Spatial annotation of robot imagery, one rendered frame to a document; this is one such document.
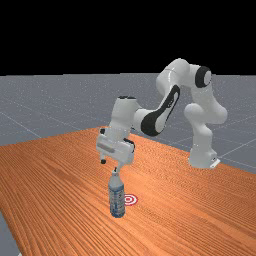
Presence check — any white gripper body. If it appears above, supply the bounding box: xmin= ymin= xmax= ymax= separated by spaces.
xmin=95 ymin=127 xmax=136 ymax=167

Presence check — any clear plastic bottle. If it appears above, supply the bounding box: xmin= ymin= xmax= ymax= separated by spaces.
xmin=108 ymin=169 xmax=127 ymax=219

